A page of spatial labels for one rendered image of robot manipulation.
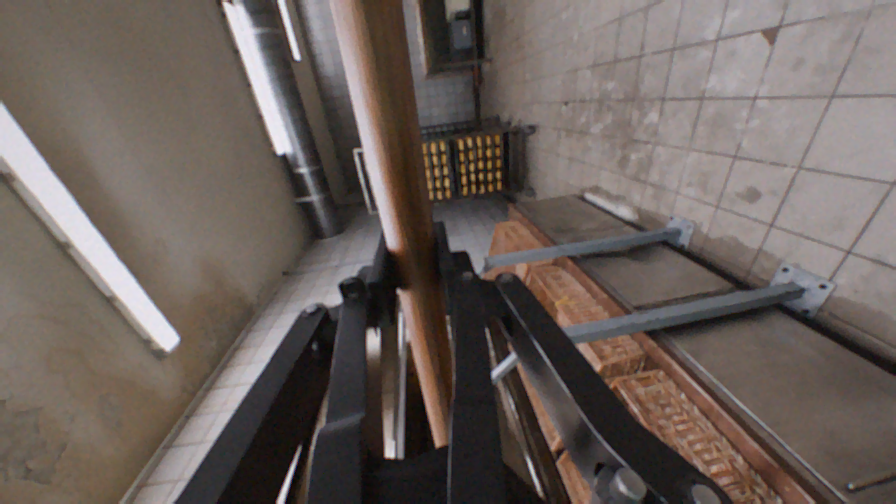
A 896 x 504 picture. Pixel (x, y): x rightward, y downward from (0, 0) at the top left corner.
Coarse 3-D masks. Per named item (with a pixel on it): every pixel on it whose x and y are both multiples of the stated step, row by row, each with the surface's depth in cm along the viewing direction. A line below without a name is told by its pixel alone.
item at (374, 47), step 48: (336, 0) 10; (384, 0) 10; (384, 48) 11; (384, 96) 12; (384, 144) 12; (384, 192) 14; (432, 240) 16; (432, 288) 17; (432, 336) 18; (432, 384) 21
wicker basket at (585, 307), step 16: (544, 272) 126; (560, 272) 125; (544, 288) 116; (560, 288) 114; (576, 288) 113; (544, 304) 139; (560, 304) 105; (576, 304) 105; (592, 304) 103; (560, 320) 138; (576, 320) 97; (592, 320) 97; (624, 336) 88; (512, 352) 144; (592, 352) 85; (608, 352) 84; (624, 352) 83; (640, 352) 82; (608, 368) 82; (624, 368) 83; (640, 368) 84; (528, 384) 127; (608, 384) 86; (544, 416) 112; (544, 432) 107; (560, 448) 101
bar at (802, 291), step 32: (672, 224) 130; (512, 256) 121; (544, 256) 122; (768, 288) 85; (800, 288) 83; (832, 288) 77; (448, 320) 121; (608, 320) 82; (640, 320) 80; (672, 320) 81
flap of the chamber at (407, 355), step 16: (416, 368) 145; (400, 384) 122; (416, 384) 136; (400, 400) 115; (416, 400) 128; (400, 416) 109; (416, 416) 121; (400, 432) 103; (416, 432) 115; (400, 448) 98; (416, 448) 109
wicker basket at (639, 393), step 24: (624, 384) 73; (648, 384) 73; (672, 384) 72; (648, 408) 68; (672, 408) 73; (696, 408) 66; (672, 432) 62; (696, 432) 66; (720, 432) 60; (696, 456) 57; (720, 456) 57; (576, 480) 91; (720, 480) 61; (744, 480) 53
